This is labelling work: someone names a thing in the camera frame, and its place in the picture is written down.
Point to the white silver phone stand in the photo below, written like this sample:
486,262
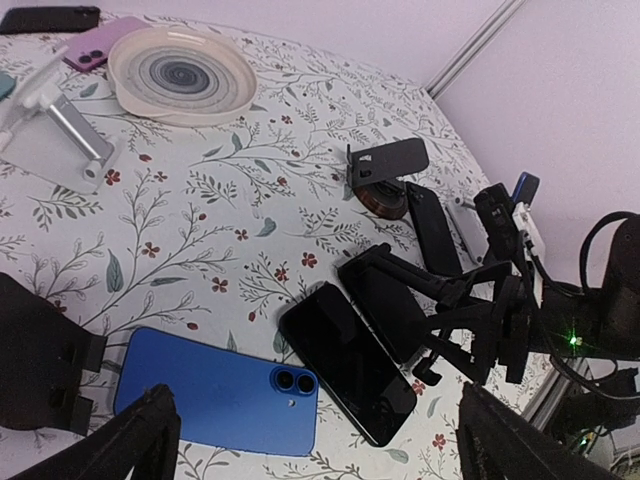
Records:
469,228

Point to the silver folding phone stand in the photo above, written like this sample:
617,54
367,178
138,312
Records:
44,134

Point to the white round dish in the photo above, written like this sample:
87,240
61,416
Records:
181,77

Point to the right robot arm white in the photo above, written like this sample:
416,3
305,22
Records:
617,298

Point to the right aluminium frame post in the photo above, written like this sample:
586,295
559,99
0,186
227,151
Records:
469,51

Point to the teal phone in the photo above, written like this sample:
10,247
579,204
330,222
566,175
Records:
7,85

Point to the blue phone face down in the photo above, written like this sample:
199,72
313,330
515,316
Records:
224,399

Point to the black round folding stand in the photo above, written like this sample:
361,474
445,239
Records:
43,357

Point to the small black phone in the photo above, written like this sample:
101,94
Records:
432,231

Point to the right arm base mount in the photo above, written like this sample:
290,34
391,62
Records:
575,410

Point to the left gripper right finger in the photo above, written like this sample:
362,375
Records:
494,442

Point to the pink phone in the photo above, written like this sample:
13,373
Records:
89,50

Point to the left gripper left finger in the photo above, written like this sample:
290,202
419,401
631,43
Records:
139,443

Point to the floral table mat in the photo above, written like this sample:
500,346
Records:
207,233

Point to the black clamp phone stand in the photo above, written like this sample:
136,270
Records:
381,285

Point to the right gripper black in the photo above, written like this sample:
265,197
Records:
563,324

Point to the round wooden base stand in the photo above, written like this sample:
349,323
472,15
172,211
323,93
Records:
374,175

